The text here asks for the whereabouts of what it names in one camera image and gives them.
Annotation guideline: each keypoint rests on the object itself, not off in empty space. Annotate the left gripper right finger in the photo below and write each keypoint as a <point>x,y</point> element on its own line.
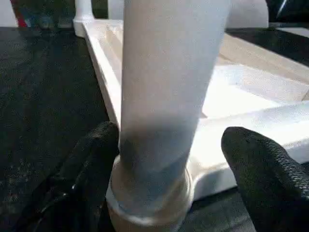
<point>270,183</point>

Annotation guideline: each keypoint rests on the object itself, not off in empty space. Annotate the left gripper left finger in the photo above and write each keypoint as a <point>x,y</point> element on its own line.
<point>84,188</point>

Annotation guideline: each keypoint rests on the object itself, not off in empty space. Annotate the white plastic table top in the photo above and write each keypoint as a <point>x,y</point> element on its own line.
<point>241,84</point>

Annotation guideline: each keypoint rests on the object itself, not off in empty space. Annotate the white table leg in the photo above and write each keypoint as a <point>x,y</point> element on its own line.
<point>83,9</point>
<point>164,72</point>

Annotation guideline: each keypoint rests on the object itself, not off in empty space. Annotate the white chair back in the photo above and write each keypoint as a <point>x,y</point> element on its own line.
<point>248,14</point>

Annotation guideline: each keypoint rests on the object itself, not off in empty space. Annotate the black cabinet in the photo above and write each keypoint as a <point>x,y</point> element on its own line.
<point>289,9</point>

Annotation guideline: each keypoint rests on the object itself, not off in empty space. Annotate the red packet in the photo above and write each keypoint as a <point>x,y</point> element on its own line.
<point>22,19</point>

